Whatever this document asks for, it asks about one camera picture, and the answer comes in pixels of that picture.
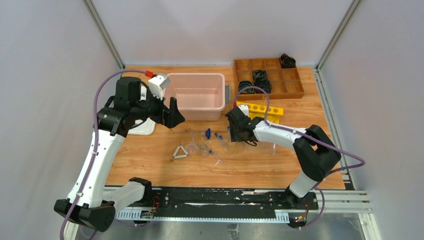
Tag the yellow test tube rack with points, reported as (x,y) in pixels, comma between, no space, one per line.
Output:
(256,110)

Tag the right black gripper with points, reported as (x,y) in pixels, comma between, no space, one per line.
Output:
(235,137)

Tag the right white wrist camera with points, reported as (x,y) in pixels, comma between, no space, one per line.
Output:
(244,108)

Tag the blue capped tube long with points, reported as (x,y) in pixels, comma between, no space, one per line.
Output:
(228,136)

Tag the pink plastic bin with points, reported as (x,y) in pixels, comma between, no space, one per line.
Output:
(200,96)

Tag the wooden compartment tray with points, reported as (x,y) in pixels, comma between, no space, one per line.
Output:
(267,74)

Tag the black cable coil corner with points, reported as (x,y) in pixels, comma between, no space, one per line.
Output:
(287,62)

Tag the blue capped tube front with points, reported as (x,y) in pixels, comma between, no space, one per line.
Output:
(219,161)

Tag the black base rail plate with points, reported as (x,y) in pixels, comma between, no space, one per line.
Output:
(227,205)

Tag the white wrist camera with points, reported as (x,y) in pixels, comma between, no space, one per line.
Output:
(158,84)
(244,108)

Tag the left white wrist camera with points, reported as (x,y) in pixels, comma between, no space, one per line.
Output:
(158,84)

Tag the clear plastic well plate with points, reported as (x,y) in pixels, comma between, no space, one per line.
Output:
(260,147)

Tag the white clay triangle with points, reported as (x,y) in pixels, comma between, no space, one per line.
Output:
(180,152)

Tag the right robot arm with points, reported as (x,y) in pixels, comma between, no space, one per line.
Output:
(314,150)

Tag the white bin lid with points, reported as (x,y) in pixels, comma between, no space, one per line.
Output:
(148,127)

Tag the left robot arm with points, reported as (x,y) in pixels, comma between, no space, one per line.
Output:
(87,204)

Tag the small glass beaker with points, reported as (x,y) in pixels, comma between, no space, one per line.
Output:
(204,150)

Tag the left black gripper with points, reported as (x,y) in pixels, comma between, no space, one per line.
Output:
(166,116)

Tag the clear plastic funnel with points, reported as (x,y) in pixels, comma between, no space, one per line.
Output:
(192,148)

